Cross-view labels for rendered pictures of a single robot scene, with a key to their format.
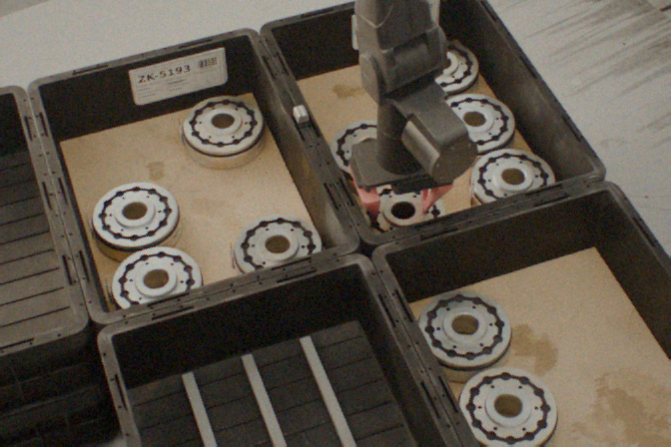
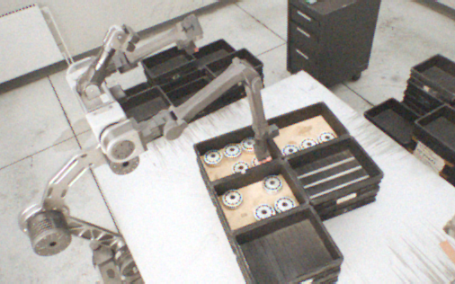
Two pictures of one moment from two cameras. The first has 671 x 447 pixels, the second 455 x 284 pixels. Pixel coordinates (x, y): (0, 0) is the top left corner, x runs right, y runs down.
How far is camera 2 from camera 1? 171 cm
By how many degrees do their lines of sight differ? 54
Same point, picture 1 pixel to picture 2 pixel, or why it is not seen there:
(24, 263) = (276, 239)
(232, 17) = (160, 223)
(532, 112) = (233, 137)
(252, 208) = (255, 193)
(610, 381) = (297, 133)
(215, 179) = (246, 201)
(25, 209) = (258, 243)
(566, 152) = (247, 131)
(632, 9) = not seen: hidden behind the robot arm
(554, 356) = (291, 141)
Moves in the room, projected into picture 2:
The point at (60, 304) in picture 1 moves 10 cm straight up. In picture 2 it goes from (289, 229) to (289, 217)
